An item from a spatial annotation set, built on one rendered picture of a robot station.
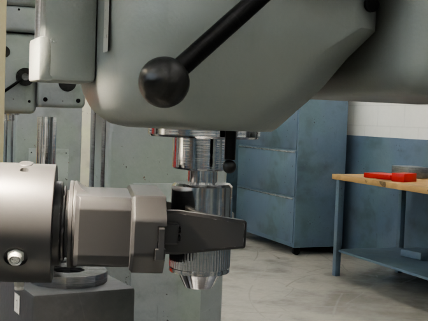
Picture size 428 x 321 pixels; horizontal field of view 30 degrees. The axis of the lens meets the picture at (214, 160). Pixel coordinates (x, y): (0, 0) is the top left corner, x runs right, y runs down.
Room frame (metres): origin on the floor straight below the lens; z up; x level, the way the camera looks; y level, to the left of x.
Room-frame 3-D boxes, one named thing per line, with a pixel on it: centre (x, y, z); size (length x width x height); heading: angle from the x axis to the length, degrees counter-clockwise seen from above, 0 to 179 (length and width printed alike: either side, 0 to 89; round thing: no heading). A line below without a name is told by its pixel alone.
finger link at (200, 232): (0.58, 0.00, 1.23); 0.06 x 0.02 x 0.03; 99
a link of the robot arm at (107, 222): (0.60, 0.10, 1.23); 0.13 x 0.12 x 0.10; 9
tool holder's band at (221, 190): (0.61, 0.01, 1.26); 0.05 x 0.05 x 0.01
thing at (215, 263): (0.61, 0.01, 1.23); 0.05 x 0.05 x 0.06
